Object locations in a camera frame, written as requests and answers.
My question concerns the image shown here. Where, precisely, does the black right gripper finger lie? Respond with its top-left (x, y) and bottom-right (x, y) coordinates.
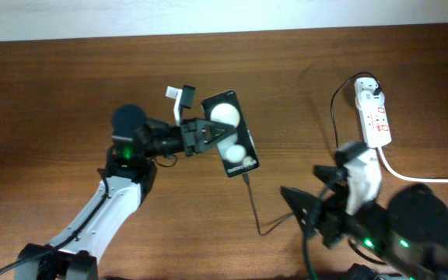
top-left (280, 187), bottom-right (323, 240)
top-left (313, 165), bottom-right (348, 185)

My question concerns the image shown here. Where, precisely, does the black smartphone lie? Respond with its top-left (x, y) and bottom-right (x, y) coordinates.
top-left (201, 90), bottom-right (260, 177)

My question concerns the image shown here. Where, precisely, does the black USB charging cable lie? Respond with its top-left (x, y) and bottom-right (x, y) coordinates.
top-left (241, 72), bottom-right (383, 237)

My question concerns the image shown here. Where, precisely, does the white power strip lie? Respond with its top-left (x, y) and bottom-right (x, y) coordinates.
top-left (358, 105), bottom-right (392, 148)

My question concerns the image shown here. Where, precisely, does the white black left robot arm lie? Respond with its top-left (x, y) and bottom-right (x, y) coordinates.
top-left (14, 103), bottom-right (242, 279)

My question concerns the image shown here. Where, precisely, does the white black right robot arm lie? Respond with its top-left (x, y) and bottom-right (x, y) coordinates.
top-left (280, 166), bottom-right (448, 279)

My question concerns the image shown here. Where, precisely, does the white USB charger plug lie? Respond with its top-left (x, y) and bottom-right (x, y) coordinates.
top-left (354, 77), bottom-right (385, 110)

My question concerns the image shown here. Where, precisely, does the white power strip cord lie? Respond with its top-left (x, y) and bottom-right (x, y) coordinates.
top-left (375, 146), bottom-right (448, 185)

